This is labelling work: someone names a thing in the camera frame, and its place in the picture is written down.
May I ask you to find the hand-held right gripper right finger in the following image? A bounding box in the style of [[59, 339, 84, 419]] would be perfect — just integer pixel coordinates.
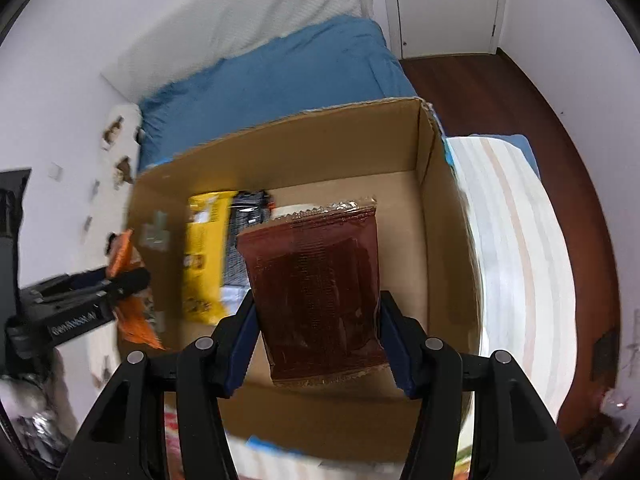
[[378, 290, 581, 480]]

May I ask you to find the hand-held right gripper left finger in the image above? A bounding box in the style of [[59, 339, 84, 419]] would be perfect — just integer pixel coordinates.
[[57, 290, 261, 480]]

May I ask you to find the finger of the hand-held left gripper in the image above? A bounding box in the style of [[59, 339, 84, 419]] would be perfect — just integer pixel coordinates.
[[102, 267, 152, 306]]

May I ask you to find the orange panda snack packet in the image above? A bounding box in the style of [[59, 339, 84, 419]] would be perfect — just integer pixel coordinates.
[[106, 229, 166, 352]]

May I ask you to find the brown snack packet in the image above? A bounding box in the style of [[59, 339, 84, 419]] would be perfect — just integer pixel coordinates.
[[235, 199, 393, 387]]

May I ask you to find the cardboard box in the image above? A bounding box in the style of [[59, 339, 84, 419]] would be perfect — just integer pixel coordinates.
[[125, 96, 483, 463]]

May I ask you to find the white label sticker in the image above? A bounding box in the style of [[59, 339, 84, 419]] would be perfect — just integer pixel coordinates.
[[140, 210, 171, 253]]

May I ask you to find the yellow and black snack bag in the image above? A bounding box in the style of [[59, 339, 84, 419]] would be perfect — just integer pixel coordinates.
[[182, 189, 278, 325]]

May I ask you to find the silver foil packet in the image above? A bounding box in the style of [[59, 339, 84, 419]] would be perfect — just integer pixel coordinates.
[[0, 370, 71, 466]]

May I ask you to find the bear print pillow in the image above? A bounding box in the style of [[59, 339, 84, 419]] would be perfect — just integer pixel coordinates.
[[97, 102, 143, 191]]

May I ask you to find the blue pillow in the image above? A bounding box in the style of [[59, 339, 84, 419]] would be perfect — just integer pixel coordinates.
[[137, 15, 418, 171]]

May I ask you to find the white pillow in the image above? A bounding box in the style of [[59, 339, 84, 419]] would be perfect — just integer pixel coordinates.
[[100, 0, 376, 103]]

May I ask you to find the white door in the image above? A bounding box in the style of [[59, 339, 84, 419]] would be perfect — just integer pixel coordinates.
[[387, 0, 511, 61]]

